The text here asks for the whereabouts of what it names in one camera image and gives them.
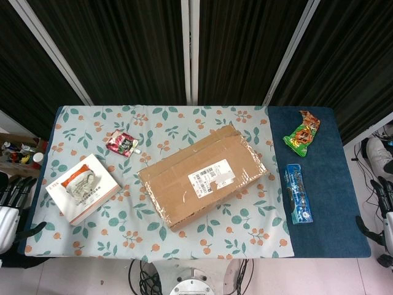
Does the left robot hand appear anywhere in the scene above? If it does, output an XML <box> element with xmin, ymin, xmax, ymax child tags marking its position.
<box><xmin>0</xmin><ymin>171</ymin><xmax>47</xmax><ymax>256</ymax></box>

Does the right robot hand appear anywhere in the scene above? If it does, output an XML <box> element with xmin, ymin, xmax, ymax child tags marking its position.
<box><xmin>355</xmin><ymin>175</ymin><xmax>393</xmax><ymax>246</ymax></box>

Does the brown cardboard shipping box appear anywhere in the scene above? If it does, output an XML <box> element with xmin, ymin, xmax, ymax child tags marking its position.
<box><xmin>137</xmin><ymin>124</ymin><xmax>268</xmax><ymax>232</ymax></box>

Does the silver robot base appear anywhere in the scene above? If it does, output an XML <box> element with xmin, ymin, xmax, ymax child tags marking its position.
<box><xmin>168</xmin><ymin>267</ymin><xmax>220</xmax><ymax>295</ymax></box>

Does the cardboard box of clutter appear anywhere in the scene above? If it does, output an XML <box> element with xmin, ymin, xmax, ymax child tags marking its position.
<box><xmin>0</xmin><ymin>132</ymin><xmax>50</xmax><ymax>178</ymax></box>

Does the white orange-trimmed product box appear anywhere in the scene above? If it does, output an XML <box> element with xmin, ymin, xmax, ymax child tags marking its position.
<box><xmin>45</xmin><ymin>153</ymin><xmax>123</xmax><ymax>227</ymax></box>

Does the dark blue table cover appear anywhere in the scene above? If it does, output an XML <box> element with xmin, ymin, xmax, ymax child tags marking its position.
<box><xmin>17</xmin><ymin>106</ymin><xmax>372</xmax><ymax>259</ymax></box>

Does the white sneaker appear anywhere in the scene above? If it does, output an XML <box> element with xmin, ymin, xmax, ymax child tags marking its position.
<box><xmin>365</xmin><ymin>137</ymin><xmax>393</xmax><ymax>175</ymax></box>

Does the floral leaf-print tablecloth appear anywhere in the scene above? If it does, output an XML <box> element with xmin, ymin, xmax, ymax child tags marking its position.
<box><xmin>24</xmin><ymin>105</ymin><xmax>295</xmax><ymax>258</ymax></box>

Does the blue cookie pack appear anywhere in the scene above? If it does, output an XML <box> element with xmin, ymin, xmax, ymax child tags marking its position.
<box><xmin>285</xmin><ymin>163</ymin><xmax>314</xmax><ymax>226</ymax></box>

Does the green orange snack bag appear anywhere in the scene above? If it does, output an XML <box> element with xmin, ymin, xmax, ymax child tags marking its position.
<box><xmin>282</xmin><ymin>109</ymin><xmax>322</xmax><ymax>158</ymax></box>

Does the red drink pouch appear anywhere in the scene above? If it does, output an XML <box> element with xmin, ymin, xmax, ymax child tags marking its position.
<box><xmin>105</xmin><ymin>129</ymin><xmax>142</xmax><ymax>158</ymax></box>

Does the black cable bundle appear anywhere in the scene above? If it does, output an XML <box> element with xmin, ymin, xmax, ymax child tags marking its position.
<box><xmin>127</xmin><ymin>258</ymin><xmax>168</xmax><ymax>295</ymax></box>

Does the white slanted partition post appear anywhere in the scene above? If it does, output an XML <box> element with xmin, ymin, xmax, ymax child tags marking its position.
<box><xmin>262</xmin><ymin>0</ymin><xmax>324</xmax><ymax>106</ymax></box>
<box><xmin>12</xmin><ymin>0</ymin><xmax>95</xmax><ymax>106</ymax></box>

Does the white vertical partition post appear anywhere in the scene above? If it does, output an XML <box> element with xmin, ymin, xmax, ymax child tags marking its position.
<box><xmin>181</xmin><ymin>0</ymin><xmax>200</xmax><ymax>105</ymax></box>

